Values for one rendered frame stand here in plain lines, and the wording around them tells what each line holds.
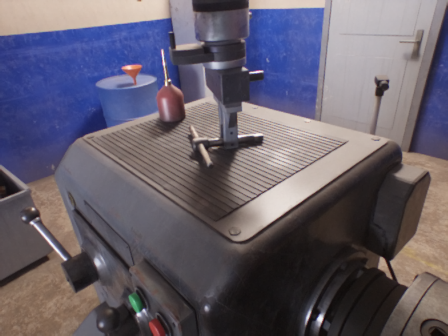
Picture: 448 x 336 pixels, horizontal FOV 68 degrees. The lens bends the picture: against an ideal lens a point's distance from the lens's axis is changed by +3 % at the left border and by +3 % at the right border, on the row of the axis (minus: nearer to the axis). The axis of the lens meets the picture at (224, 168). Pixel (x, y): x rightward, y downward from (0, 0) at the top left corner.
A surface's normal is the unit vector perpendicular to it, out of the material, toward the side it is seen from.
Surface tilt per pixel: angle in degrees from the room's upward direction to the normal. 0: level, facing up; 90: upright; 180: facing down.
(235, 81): 90
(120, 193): 45
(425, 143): 90
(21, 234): 90
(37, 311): 0
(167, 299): 0
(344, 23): 90
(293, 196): 0
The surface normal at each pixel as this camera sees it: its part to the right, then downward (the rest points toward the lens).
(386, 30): -0.74, 0.37
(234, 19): 0.47, 0.40
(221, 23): 0.04, 0.48
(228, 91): 0.26, 0.45
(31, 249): 0.74, 0.29
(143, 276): -0.07, -0.87
